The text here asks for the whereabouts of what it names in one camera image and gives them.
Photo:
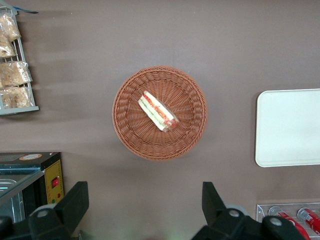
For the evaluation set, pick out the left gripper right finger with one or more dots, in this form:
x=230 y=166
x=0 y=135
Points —
x=220 y=220

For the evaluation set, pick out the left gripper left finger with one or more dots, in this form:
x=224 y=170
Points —
x=65 y=212

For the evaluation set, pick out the cream plastic tray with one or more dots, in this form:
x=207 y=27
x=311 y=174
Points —
x=287 y=127

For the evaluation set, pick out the clear acrylic bottle rack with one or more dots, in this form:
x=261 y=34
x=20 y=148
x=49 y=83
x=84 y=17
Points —
x=261 y=210

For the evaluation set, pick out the red cola bottle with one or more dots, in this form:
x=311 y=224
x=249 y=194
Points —
x=287 y=218
x=310 y=217

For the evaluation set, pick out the round brown wicker basket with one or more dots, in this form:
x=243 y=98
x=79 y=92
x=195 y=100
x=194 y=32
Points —
x=130 y=130

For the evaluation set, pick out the wrapped triangle sandwich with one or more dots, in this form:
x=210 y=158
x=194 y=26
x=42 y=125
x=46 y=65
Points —
x=157 y=112

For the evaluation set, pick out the bagged bread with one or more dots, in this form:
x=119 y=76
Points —
x=16 y=96
x=15 y=73
x=5 y=48
x=8 y=26

